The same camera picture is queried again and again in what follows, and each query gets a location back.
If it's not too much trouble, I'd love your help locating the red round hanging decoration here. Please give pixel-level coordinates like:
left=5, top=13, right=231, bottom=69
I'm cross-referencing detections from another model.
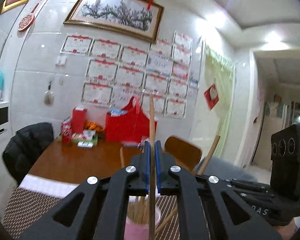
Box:
left=18, top=0, right=42, bottom=32

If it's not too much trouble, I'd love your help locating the framed plum blossom painting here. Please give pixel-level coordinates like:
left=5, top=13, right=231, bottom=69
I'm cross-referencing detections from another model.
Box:
left=63, top=0, right=164, bottom=43

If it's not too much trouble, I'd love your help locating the red wall ornament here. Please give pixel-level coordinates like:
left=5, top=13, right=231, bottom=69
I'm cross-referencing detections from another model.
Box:
left=204, top=84, right=219, bottom=110

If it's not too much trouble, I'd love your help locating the red gift bag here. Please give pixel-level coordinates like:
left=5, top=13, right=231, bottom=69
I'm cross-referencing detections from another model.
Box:
left=104, top=96, right=150, bottom=143

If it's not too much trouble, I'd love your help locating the green curtain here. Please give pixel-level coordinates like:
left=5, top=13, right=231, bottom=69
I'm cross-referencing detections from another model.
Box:
left=204, top=45, right=235, bottom=157

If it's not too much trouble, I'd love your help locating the wooden chopstick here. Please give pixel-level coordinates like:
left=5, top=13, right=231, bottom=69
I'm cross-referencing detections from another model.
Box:
left=155, top=135, right=221, bottom=235
left=148, top=94, right=156, bottom=240

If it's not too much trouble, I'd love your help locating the red cola can pack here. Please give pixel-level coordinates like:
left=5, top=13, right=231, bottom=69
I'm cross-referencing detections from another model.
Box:
left=61, top=117, right=72, bottom=144

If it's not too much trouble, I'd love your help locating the hanging scrubber on wall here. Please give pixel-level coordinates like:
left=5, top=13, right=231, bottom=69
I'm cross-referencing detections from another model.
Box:
left=44, top=81, right=54, bottom=105

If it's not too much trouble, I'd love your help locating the pink cylindrical utensil holder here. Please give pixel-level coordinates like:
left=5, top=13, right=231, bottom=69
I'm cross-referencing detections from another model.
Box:
left=124, top=202, right=149, bottom=240

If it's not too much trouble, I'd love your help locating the black jacket on chair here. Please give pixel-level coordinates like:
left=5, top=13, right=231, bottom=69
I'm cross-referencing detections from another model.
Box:
left=2, top=122, right=55, bottom=184

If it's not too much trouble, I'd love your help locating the person's right hand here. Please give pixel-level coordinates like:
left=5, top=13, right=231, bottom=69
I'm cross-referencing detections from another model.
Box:
left=274, top=219, right=299, bottom=238

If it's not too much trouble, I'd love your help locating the red box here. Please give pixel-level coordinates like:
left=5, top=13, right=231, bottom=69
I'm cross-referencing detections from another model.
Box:
left=71, top=107, right=87, bottom=134

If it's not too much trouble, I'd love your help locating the brown wooden chair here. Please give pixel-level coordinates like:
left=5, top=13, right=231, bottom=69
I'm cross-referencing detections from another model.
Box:
left=164, top=136, right=202, bottom=172

